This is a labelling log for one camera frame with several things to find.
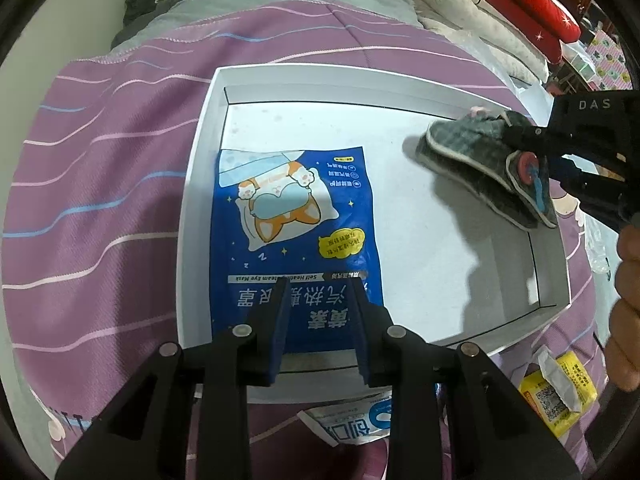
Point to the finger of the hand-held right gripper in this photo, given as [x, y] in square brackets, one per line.
[525, 136]
[592, 192]

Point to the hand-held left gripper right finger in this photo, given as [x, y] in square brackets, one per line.
[361, 340]

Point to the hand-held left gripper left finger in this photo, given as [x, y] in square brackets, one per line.
[280, 332]

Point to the blue cartoon eye mask packet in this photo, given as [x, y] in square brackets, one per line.
[280, 240]

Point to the white cardboard box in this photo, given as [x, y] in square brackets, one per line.
[425, 250]

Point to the yellow tissue packet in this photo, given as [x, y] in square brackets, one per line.
[577, 375]

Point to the person's right hand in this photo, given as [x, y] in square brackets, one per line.
[625, 350]

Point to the floral patterned cloth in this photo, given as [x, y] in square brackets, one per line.
[607, 60]

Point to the white and blue packet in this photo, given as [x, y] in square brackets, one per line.
[345, 420]

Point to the red pillow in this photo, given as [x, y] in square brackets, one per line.
[530, 0]

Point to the white quilt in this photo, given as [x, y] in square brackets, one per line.
[450, 0]

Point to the purple striped blanket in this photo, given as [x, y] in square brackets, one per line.
[125, 160]

